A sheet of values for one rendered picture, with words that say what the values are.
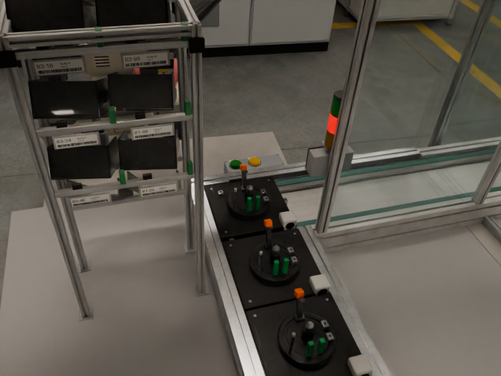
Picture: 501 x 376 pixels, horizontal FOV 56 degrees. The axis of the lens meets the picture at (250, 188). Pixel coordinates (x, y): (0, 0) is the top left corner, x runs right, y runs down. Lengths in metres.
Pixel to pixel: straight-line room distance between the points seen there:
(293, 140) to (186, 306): 2.29
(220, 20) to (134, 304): 3.36
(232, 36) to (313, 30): 0.78
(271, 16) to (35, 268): 3.45
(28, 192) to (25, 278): 1.70
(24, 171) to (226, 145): 1.77
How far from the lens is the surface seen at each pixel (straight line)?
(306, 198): 1.64
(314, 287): 1.30
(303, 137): 3.54
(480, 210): 1.80
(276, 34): 4.60
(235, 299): 1.28
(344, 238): 1.53
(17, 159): 3.50
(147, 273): 1.48
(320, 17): 4.68
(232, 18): 4.44
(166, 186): 1.09
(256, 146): 1.94
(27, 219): 1.73
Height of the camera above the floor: 2.01
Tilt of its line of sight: 41 degrees down
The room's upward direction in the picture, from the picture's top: 4 degrees clockwise
